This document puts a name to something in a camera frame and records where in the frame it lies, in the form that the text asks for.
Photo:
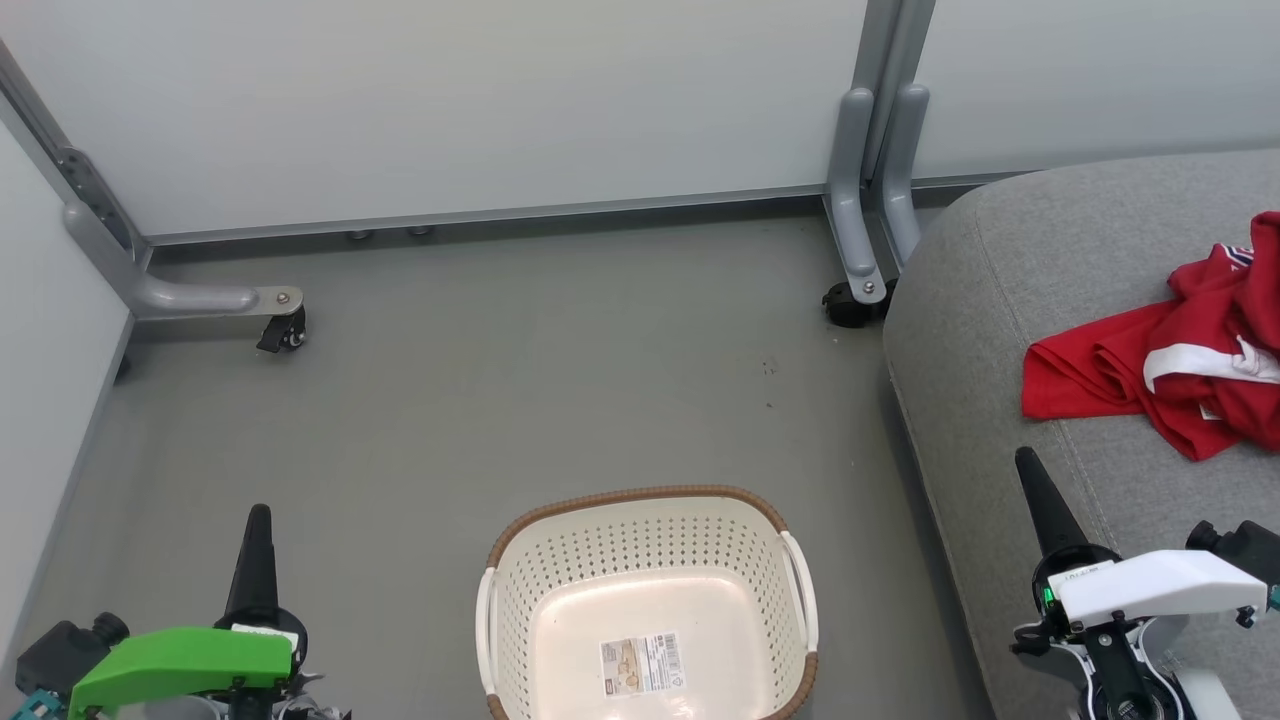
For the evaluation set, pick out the cream perforated laundry basket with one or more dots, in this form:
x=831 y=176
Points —
x=650 y=550

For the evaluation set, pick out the small black caster wheel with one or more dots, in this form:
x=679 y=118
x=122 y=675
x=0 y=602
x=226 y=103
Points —
x=283 y=332

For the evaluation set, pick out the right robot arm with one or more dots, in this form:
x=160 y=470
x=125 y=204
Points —
x=1110 y=665

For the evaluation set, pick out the grey partition bottom rail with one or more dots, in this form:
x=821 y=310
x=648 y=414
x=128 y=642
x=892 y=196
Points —
x=500 y=218

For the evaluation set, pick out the red jersey with white panels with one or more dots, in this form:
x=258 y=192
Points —
x=1110 y=365

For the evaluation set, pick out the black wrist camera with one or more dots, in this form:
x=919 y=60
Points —
x=60 y=650
x=1250 y=550

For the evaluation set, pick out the grey curved partition foot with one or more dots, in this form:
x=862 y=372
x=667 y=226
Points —
x=900 y=170
x=848 y=200

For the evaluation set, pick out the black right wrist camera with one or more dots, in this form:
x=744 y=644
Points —
x=1250 y=550

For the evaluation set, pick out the paper label sticker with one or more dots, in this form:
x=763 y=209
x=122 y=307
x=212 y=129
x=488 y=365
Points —
x=642 y=664

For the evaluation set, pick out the grey long partition foot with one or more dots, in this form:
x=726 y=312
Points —
x=190 y=297

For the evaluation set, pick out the left gripper bright green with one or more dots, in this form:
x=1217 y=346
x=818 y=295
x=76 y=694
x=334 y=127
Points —
x=180 y=660

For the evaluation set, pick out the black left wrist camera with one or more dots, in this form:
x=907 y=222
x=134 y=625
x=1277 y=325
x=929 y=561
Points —
x=60 y=650

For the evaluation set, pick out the large black caster wheel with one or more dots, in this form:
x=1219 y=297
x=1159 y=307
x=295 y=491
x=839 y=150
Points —
x=850 y=305

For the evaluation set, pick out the red garment with white lettering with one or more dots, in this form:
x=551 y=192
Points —
x=1250 y=285

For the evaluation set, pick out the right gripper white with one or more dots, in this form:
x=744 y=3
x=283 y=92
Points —
x=1160 y=585

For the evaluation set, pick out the grey metal partition post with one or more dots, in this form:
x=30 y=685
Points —
x=890 y=60

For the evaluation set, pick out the grey fabric sofa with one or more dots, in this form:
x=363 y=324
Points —
x=1000 y=300

